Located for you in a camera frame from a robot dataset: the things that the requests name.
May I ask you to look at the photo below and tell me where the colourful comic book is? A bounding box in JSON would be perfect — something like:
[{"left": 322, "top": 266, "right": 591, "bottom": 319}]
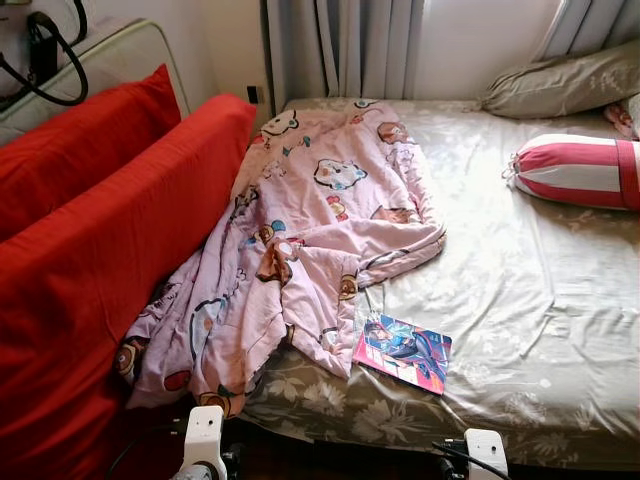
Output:
[{"left": 353, "top": 313, "right": 453, "bottom": 396}]

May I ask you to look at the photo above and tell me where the bed with beige floral sheet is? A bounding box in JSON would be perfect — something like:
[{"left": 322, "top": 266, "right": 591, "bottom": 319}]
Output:
[{"left": 125, "top": 97, "right": 640, "bottom": 471}]

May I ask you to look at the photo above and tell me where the red fabric cushion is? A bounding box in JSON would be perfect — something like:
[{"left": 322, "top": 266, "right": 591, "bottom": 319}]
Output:
[
  {"left": 0, "top": 93, "right": 258, "bottom": 480},
  {"left": 0, "top": 63, "right": 183, "bottom": 241}
]

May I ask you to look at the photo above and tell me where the pink cartoon print blanket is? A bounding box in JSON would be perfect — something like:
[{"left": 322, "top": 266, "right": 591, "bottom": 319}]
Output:
[{"left": 115, "top": 100, "right": 448, "bottom": 419}]

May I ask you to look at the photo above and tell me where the red white striped star bolster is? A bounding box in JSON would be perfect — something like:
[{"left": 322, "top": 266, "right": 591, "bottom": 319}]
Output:
[{"left": 503, "top": 133, "right": 640, "bottom": 211}]

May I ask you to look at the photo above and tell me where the beige floral pillow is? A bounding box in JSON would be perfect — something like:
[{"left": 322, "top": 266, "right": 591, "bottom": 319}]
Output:
[{"left": 480, "top": 40, "right": 640, "bottom": 121}]

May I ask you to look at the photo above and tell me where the grey pleated curtain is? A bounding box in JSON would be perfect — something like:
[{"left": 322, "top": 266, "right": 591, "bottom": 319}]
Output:
[
  {"left": 265, "top": 0, "right": 426, "bottom": 101},
  {"left": 535, "top": 0, "right": 640, "bottom": 61}
]

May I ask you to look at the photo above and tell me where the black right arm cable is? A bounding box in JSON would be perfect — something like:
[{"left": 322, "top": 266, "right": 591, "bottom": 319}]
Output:
[{"left": 432, "top": 440, "right": 501, "bottom": 480}]

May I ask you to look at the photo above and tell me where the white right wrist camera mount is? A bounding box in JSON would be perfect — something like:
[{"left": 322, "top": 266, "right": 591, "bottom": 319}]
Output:
[{"left": 465, "top": 428, "right": 509, "bottom": 480}]

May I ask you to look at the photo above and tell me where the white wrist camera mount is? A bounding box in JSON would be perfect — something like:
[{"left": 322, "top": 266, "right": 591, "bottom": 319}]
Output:
[
  {"left": 465, "top": 428, "right": 509, "bottom": 480},
  {"left": 183, "top": 405, "right": 226, "bottom": 480}
]

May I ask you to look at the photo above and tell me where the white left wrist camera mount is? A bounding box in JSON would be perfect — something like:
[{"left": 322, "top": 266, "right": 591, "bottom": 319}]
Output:
[{"left": 183, "top": 405, "right": 226, "bottom": 480}]

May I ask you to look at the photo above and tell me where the black device with looped cable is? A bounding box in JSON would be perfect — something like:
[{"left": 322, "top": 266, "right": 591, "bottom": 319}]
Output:
[{"left": 0, "top": 0, "right": 91, "bottom": 108}]

